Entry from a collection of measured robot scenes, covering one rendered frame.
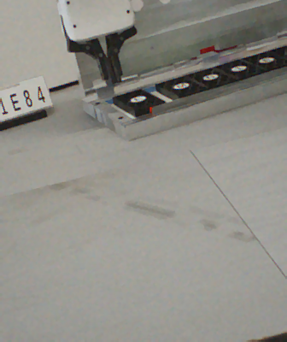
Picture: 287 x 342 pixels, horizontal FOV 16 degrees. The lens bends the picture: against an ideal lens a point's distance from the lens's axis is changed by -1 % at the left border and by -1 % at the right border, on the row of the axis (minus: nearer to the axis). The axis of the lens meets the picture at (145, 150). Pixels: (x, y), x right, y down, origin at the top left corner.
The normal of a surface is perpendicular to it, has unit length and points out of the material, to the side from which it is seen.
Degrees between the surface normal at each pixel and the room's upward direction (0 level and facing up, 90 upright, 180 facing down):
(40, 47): 90
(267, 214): 0
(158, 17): 83
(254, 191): 0
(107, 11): 77
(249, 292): 0
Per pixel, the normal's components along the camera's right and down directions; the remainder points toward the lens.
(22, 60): 0.36, 0.24
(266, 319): -0.19, -0.93
